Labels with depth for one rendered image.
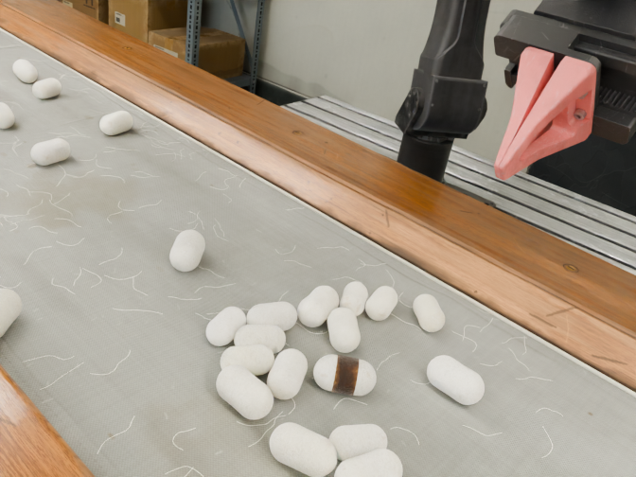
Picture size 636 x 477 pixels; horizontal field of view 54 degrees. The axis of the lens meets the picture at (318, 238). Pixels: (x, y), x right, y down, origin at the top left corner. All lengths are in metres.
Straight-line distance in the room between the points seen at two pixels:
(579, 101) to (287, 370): 0.25
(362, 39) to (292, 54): 0.38
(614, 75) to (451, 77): 0.31
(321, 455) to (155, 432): 0.09
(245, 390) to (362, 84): 2.46
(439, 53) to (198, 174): 0.30
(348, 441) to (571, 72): 0.25
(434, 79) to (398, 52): 1.93
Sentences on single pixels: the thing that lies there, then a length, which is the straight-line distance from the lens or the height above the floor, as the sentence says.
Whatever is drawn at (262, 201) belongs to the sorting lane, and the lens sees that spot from 0.57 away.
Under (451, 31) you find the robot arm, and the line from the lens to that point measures 0.73.
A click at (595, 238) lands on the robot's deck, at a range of 0.84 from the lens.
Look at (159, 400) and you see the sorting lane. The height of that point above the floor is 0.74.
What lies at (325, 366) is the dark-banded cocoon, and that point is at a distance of 0.37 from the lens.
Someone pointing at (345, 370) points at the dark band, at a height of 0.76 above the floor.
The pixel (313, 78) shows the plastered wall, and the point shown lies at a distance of 2.91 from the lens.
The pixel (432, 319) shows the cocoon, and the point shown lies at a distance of 0.43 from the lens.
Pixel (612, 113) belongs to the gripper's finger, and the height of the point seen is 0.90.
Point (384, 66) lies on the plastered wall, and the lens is 2.69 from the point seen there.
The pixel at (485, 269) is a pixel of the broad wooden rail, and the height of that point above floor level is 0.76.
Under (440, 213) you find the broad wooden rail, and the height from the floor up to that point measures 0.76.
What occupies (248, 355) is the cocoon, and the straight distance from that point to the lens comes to 0.37.
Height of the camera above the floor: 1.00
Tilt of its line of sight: 30 degrees down
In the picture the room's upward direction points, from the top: 10 degrees clockwise
